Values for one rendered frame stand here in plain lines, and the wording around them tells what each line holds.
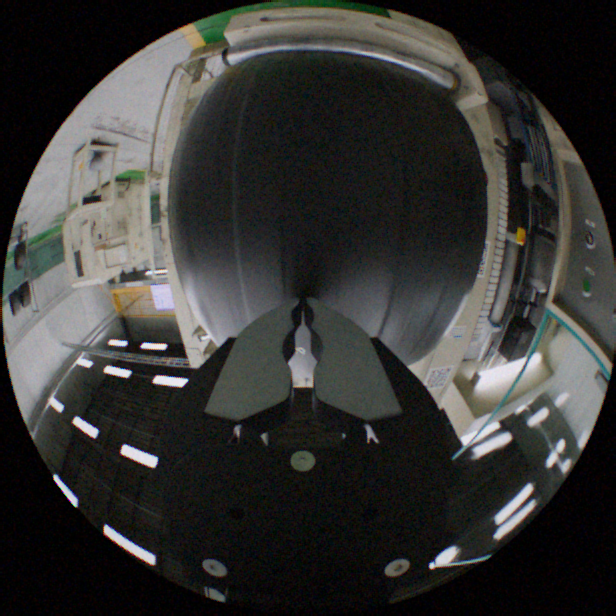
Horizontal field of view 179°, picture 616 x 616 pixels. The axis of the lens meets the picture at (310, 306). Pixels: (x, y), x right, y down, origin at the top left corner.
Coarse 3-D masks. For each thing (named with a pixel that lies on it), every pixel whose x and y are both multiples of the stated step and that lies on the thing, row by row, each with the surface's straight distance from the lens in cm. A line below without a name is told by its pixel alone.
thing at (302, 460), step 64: (256, 448) 6; (320, 448) 6; (384, 448) 6; (192, 512) 6; (256, 512) 6; (320, 512) 6; (384, 512) 6; (192, 576) 7; (256, 576) 6; (320, 576) 6; (384, 576) 6
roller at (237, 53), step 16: (240, 48) 37; (256, 48) 36; (272, 48) 36; (288, 48) 35; (304, 48) 35; (320, 48) 35; (336, 48) 35; (352, 48) 36; (368, 48) 36; (384, 48) 38; (224, 64) 38; (400, 64) 38; (416, 64) 38; (432, 64) 41; (432, 80) 40; (448, 80) 41
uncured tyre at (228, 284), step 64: (256, 64) 21; (320, 64) 20; (384, 64) 24; (192, 128) 17; (256, 128) 14; (320, 128) 13; (384, 128) 14; (448, 128) 18; (192, 192) 14; (256, 192) 12; (320, 192) 12; (384, 192) 13; (448, 192) 15; (192, 256) 15; (256, 256) 13; (320, 256) 12; (384, 256) 13; (448, 256) 15; (384, 320) 16; (448, 320) 20
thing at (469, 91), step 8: (456, 64) 43; (464, 64) 43; (456, 72) 43; (464, 72) 42; (472, 72) 42; (464, 80) 41; (472, 80) 40; (480, 80) 42; (440, 88) 46; (456, 88) 41; (464, 88) 39; (472, 88) 39; (480, 88) 39; (456, 96) 41; (464, 96) 40; (472, 96) 39; (480, 96) 38; (456, 104) 42; (464, 104) 41; (472, 104) 41
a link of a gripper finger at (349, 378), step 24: (312, 312) 11; (336, 312) 11; (312, 336) 10; (336, 336) 9; (360, 336) 9; (336, 360) 8; (360, 360) 8; (336, 384) 8; (360, 384) 8; (384, 384) 8; (336, 408) 7; (360, 408) 7; (384, 408) 7
